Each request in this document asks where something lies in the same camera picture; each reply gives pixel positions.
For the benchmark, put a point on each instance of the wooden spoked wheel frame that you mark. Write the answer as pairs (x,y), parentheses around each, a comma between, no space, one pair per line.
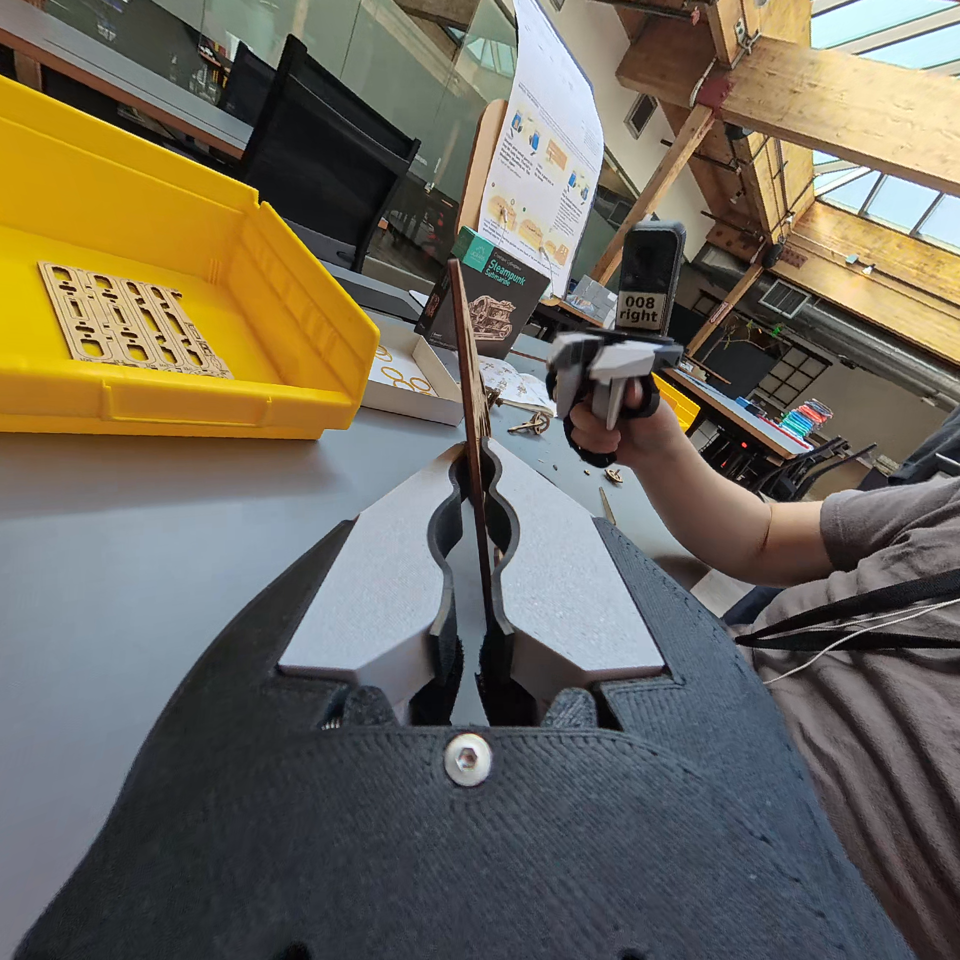
(534,426)

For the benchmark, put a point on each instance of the printed instruction poster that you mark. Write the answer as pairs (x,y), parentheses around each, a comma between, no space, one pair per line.
(547,112)

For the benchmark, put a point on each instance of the instruction booklet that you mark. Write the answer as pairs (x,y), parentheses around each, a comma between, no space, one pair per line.
(525,386)

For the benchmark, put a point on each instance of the stack of colourful boxes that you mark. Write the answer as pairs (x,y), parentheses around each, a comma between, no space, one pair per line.
(806,424)

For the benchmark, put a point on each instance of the black chair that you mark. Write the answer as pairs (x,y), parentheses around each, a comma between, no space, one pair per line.
(322,150)
(817,465)

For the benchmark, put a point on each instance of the white cardboard box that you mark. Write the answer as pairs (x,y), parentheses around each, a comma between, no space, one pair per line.
(420,409)

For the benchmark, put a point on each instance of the wooden easel board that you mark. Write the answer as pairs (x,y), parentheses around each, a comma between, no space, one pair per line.
(480,172)

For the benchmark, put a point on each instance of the thin wooden stick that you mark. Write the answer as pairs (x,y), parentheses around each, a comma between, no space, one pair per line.
(607,506)

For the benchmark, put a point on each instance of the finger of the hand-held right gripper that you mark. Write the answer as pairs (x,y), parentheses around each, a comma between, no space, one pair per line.
(571,367)
(619,364)

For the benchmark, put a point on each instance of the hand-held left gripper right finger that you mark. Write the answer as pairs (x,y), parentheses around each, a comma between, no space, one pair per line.
(570,592)

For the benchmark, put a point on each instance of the laser-cut wooden parts sheet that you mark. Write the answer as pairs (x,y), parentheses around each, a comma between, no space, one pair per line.
(469,360)

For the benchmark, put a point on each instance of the person's right hand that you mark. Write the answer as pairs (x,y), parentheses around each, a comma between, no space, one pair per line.
(645,439)

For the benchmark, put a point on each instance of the person's right forearm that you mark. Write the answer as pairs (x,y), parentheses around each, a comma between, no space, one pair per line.
(720,517)

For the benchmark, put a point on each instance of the person's grey shirt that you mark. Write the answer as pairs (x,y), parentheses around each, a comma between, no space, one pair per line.
(862,750)

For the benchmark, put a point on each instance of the dark teal product box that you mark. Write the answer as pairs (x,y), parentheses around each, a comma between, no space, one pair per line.
(517,285)

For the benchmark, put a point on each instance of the wooden sheet with slots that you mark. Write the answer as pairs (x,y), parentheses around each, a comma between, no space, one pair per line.
(150,362)

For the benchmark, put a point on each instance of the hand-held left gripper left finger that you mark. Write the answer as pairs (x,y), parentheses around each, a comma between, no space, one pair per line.
(375,592)

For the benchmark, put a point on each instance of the yellow plastic bin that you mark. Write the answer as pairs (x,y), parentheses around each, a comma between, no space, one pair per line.
(682,405)
(300,285)

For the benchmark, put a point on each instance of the grey desk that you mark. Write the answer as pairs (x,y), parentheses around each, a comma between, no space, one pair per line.
(112,82)
(750,420)

